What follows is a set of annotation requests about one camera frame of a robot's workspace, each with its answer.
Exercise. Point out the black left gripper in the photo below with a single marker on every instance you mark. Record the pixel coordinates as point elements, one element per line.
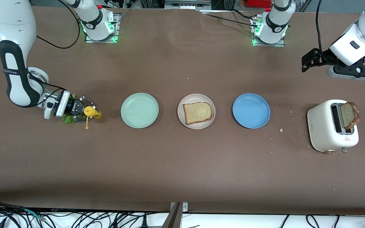
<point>322,57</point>

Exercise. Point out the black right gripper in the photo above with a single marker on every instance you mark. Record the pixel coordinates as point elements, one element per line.
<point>73,105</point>

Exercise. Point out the yellow mustard squeeze bottle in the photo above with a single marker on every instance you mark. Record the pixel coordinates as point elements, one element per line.
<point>91,111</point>

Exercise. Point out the brown crust bread slice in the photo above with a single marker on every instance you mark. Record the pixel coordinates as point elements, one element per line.
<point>198,113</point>
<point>348,115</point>

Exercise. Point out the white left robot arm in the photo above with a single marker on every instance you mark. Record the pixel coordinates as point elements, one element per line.
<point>344,47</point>

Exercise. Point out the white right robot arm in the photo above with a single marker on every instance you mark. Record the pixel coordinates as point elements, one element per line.
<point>11,25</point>

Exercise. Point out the pale green round plate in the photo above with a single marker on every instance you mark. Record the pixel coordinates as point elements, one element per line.
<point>139,110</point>

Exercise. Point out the blue round plate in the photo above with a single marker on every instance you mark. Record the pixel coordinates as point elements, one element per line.
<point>251,110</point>

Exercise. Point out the beige round plate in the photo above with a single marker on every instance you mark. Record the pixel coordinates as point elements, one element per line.
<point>198,98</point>

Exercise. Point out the white two-slot toaster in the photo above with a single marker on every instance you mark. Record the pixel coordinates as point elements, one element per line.
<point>320,126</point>

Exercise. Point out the red box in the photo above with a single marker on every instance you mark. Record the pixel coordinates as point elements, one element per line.
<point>258,3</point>

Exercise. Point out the black power plug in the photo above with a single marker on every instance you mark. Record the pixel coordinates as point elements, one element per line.
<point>143,222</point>

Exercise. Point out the grey metal strut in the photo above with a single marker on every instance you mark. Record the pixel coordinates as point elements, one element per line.
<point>173,218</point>

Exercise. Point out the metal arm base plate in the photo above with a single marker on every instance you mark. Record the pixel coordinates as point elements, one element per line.
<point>115,37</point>
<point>280,45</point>

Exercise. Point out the silver metal frame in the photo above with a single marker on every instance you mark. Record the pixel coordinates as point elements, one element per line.
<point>187,4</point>

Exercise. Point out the small metal bracket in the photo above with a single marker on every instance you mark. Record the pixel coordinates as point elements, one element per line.
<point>185,207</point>

